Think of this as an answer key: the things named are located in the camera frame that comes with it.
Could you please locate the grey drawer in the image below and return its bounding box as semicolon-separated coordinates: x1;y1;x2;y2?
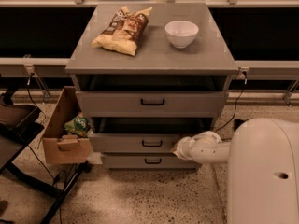
76;91;227;118
89;118;212;154
102;154;201;170

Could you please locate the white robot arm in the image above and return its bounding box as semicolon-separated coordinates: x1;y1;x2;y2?
173;118;299;224

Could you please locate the grey drawer cabinet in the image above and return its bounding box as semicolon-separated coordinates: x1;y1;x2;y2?
64;1;240;171

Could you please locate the grey top drawer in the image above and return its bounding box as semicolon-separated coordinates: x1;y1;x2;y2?
76;91;227;118

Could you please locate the grey bottom drawer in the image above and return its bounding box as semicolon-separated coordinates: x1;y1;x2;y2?
102;154;201;170

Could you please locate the green snack bag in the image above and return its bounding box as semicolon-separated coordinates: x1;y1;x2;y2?
64;112;92;138

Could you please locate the yellow brown chip bag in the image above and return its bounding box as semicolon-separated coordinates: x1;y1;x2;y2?
92;6;152;56

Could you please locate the white bowl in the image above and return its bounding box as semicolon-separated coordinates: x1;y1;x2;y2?
164;21;199;49

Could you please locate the black power adapter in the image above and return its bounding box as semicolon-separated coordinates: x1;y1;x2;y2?
233;119;246;131

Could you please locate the cardboard box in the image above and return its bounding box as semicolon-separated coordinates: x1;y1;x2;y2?
42;87;92;164

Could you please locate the black cable left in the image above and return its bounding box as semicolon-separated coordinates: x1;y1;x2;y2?
25;72;76;224

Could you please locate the black desk frame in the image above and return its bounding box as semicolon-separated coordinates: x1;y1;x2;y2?
0;75;92;224

